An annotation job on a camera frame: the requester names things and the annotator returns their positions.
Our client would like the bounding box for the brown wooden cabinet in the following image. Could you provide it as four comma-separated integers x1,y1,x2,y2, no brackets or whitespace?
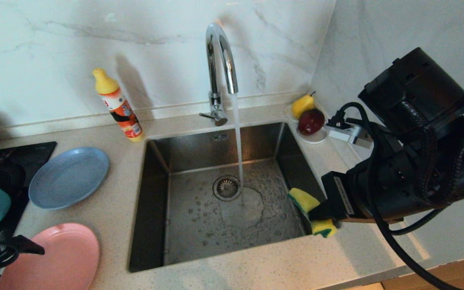
381,252,464,290

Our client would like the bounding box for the black braided cable sleeve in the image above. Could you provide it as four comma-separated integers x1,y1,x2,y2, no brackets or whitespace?
401,101,464,208

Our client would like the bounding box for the yellow pear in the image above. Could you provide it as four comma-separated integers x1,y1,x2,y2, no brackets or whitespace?
291,92,316,119

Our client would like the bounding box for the chrome curved faucet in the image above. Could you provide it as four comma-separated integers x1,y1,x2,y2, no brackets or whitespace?
199,23,239,126

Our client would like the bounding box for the thin black braided cable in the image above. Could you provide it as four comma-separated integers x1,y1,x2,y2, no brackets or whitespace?
388,207,447,236

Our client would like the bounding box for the round metal drain strainer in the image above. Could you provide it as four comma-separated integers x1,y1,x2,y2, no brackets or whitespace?
212,175,242,201

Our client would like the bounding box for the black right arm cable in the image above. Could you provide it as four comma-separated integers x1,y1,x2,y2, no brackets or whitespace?
329,102,464,290

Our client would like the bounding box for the stainless steel sink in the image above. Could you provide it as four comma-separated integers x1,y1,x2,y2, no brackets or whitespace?
128,122,339,273

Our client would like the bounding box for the orange yellow detergent bottle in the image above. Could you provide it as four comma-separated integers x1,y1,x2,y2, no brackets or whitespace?
93,68,145,142

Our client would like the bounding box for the yellow green fish-shaped sponge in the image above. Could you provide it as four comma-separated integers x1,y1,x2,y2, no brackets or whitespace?
288,188,338,238

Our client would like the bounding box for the dark red apple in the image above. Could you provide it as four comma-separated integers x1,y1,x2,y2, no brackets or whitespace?
298,109,325,136

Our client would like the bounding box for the pink plate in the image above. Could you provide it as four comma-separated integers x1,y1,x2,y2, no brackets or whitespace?
0,223,100,290

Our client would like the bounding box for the blue plate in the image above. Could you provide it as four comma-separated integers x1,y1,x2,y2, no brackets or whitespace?
28,147,110,210

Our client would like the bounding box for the black glass cooktop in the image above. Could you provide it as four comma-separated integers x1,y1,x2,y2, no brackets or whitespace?
0,141,58,290

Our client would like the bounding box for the small white dish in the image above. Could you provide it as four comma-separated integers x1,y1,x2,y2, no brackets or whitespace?
284,103,329,145

